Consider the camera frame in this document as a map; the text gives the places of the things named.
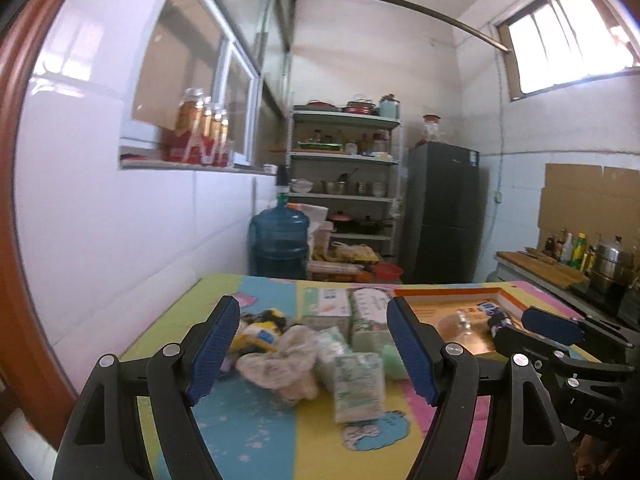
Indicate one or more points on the green sponge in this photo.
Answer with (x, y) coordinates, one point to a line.
(396, 362)

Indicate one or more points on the white bottle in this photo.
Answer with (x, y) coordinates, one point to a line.
(566, 250)

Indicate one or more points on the clear plastic bag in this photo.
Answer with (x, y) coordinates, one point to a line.
(460, 330)

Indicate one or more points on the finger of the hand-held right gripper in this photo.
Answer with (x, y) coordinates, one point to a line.
(525, 342)
(550, 325)

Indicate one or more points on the cardboard sheet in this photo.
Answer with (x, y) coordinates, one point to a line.
(590, 205)

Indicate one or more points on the blue water jug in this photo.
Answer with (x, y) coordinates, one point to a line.
(277, 240)

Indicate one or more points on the dark sauce bottle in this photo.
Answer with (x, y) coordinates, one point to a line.
(550, 247)

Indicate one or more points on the flat red pot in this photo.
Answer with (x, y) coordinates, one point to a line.
(321, 105)

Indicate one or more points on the wall outlet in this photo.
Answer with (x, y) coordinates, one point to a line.
(497, 198)

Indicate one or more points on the white metal shelf rack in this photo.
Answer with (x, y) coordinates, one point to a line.
(345, 160)

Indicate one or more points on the green white tissue box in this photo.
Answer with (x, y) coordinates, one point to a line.
(326, 307)

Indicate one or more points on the beige plush toy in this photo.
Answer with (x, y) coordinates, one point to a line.
(280, 365)

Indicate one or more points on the brown wooden door frame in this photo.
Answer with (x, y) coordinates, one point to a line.
(20, 185)

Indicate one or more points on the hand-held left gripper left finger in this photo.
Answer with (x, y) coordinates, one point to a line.
(215, 350)

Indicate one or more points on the steel pot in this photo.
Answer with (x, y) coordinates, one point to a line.
(612, 265)

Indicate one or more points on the large glass jar of preserves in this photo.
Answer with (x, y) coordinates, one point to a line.
(189, 115)

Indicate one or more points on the wooden cutting board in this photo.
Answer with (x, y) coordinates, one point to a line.
(545, 267)

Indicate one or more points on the red pot with lid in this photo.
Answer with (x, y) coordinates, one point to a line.
(360, 106)

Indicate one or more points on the green white tissue pack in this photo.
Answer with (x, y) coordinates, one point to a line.
(332, 350)
(357, 385)

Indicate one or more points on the black water pump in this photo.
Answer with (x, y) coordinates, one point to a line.
(283, 180)

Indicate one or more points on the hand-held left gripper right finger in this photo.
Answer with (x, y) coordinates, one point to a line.
(410, 350)

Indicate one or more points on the metal curtain rod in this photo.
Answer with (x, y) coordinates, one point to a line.
(400, 2)

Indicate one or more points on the outer window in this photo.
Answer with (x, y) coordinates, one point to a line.
(565, 35)

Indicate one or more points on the yellow green bottle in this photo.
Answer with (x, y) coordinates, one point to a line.
(580, 250)

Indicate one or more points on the red basin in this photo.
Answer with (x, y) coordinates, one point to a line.
(387, 272)

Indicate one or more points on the yellow snack packet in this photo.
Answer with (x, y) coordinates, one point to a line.
(260, 337)

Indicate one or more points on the yellow plastic bag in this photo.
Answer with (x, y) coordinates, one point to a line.
(356, 254)

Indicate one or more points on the dark blue patterned sock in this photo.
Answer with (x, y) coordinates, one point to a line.
(492, 317)

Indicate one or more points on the colourful cartoon printed mat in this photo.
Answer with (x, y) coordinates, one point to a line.
(260, 435)

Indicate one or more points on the dark grey fridge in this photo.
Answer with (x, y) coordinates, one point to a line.
(440, 210)

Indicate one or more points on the teal canister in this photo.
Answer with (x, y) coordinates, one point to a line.
(389, 107)

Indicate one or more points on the red lidded clear jar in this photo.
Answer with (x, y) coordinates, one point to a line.
(432, 129)

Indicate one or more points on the floral tissue pack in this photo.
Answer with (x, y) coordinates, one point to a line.
(370, 315)

